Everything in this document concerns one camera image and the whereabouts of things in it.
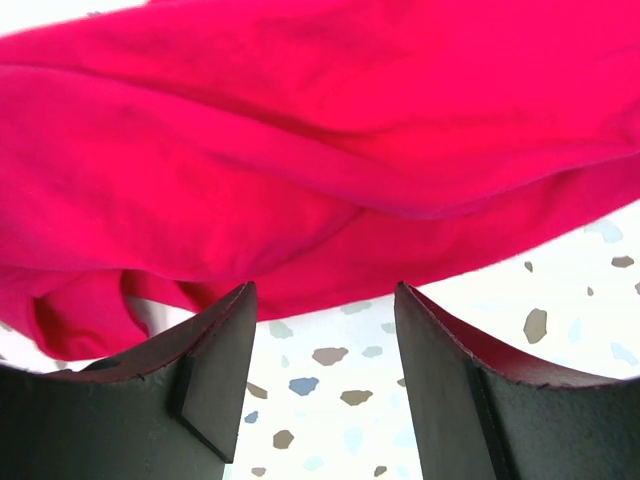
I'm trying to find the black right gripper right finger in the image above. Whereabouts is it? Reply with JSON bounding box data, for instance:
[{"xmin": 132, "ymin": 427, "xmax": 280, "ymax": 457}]
[{"xmin": 394, "ymin": 283, "xmax": 639, "ymax": 480}]

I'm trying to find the magenta red t shirt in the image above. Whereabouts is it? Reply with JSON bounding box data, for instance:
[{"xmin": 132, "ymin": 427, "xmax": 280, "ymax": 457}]
[{"xmin": 1, "ymin": 1, "xmax": 639, "ymax": 360}]

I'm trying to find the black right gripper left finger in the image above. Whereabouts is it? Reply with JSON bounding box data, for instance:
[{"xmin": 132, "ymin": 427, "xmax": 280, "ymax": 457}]
[{"xmin": 1, "ymin": 283, "xmax": 257, "ymax": 480}]

